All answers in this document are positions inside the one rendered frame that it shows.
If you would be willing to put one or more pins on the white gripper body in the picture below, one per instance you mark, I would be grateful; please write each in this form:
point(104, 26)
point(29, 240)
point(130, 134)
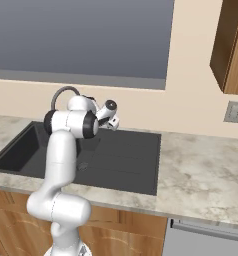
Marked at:
point(103, 120)

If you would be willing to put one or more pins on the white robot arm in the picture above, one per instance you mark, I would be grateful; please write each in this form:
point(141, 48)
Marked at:
point(61, 160)

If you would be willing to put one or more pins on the black kitchen sink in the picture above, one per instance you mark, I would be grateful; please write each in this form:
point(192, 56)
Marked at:
point(131, 160)

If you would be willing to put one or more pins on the grey curved tap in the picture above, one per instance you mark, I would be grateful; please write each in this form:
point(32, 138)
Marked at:
point(59, 91)

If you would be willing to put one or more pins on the grey window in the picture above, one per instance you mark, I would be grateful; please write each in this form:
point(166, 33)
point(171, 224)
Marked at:
point(81, 36)

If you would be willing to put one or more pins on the wooden base cupboard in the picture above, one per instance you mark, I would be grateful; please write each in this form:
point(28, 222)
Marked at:
point(124, 233)

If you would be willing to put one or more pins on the grey dishwasher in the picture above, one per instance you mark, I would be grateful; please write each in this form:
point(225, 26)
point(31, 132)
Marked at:
point(204, 245)

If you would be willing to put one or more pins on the grey wall socket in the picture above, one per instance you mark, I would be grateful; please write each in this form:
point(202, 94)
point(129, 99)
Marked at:
point(234, 112)

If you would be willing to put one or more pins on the wooden wall cupboard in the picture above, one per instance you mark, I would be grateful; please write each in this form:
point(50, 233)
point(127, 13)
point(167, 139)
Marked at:
point(232, 43)

